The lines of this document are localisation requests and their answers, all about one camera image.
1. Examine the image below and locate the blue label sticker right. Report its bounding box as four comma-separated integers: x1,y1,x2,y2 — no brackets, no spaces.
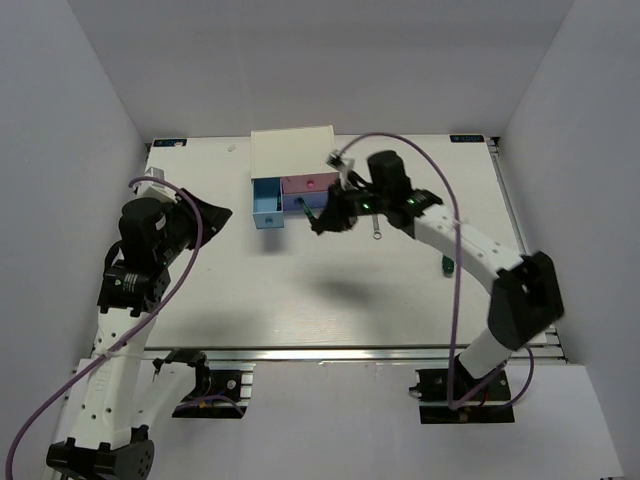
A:
449,134,485,143

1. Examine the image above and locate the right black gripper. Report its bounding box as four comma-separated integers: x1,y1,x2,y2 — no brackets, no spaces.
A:
311,177,389,232

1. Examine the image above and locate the pink drawer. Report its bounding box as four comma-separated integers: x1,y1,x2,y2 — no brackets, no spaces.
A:
281,173,338,195

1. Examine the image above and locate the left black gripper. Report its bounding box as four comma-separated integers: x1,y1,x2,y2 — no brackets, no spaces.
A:
155,187,232,265

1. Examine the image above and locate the blue label sticker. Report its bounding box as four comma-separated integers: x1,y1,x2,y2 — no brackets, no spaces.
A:
152,138,187,148
449,134,485,143

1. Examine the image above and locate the silver combination wrench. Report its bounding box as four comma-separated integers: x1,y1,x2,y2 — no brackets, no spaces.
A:
371,215,382,240

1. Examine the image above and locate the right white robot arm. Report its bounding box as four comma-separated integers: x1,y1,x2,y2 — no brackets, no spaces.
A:
310,150,565,399

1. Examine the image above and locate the light blue small drawer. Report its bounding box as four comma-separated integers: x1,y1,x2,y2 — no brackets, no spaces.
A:
252,178,284,230

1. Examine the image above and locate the purple-blue wide drawer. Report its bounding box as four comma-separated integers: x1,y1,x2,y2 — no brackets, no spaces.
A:
282,190,328,211

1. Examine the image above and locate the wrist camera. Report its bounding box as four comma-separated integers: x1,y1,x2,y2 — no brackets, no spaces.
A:
130,167,175,203
326,150,355,190

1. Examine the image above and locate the blue label sticker left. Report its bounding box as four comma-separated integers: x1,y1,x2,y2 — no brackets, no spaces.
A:
152,138,187,148

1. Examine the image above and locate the white drawer cabinet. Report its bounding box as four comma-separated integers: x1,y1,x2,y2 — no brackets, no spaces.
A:
250,125,335,180

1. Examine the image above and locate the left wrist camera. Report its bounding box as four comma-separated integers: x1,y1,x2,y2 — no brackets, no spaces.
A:
130,167,175,203

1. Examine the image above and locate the green handled screwdriver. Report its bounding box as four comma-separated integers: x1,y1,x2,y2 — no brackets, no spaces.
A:
441,256,455,278

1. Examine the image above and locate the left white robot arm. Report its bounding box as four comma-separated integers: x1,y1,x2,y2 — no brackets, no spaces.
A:
46,187,232,479

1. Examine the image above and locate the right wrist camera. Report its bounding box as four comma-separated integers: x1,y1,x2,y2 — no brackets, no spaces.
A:
326,150,355,190

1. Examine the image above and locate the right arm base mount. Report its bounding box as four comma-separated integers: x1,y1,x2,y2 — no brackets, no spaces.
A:
407,368,516,426

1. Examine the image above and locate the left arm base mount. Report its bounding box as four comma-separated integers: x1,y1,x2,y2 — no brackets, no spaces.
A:
165,349,254,419

